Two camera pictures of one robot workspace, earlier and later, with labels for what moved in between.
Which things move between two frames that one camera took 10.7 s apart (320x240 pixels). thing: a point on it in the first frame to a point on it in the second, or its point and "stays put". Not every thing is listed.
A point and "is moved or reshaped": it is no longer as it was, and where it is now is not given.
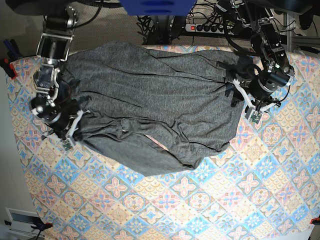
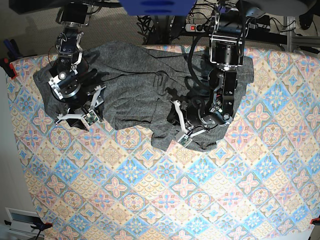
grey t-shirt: (153, 111) is moved or reshaped
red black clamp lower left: (40, 225) stays put
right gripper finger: (237, 97) to (173, 117)
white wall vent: (22, 220) stays put
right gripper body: (254, 113) to (184, 137)
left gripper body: (68, 142) to (89, 117)
